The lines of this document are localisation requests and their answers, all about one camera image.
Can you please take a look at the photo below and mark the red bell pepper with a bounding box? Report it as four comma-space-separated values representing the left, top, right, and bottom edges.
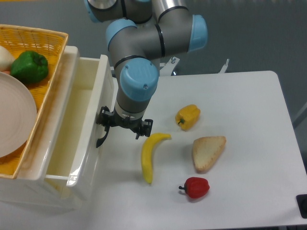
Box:
178, 177, 210, 199

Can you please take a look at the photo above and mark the white drawer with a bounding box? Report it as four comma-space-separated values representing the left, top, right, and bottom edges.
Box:
45, 55, 114, 202

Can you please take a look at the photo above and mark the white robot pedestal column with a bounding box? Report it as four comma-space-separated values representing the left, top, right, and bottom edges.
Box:
152, 58, 160, 73

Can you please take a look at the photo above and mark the green bell pepper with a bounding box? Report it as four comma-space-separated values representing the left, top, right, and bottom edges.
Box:
10, 51, 48, 84

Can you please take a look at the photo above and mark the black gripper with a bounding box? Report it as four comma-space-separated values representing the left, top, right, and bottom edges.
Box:
96, 106, 153, 139

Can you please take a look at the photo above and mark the black device at table edge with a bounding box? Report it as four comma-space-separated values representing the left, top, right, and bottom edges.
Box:
296, 194, 307, 219

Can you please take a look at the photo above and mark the triangular toast slice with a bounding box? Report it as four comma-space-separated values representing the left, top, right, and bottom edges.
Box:
192, 136, 226, 172

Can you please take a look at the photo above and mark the yellow woven basket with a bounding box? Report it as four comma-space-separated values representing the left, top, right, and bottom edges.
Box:
0, 24, 69, 179

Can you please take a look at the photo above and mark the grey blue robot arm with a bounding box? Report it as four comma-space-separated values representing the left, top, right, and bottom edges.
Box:
85, 0, 208, 137

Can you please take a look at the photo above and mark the white metal base frame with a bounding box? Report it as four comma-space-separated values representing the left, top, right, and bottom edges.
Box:
109, 57, 230, 78

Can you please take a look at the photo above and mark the white onion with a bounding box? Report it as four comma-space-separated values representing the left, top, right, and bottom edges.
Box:
0, 46, 15, 71

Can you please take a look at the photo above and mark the yellow bell pepper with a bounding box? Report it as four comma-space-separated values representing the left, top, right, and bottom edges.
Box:
175, 104, 201, 131

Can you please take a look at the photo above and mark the white drawer cabinet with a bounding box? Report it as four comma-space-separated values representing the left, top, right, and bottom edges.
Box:
0, 46, 96, 214

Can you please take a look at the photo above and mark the beige round plate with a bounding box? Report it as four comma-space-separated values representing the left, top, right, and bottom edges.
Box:
0, 72, 36, 157

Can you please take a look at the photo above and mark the yellow banana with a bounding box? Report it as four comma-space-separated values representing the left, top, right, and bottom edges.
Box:
141, 133, 171, 184

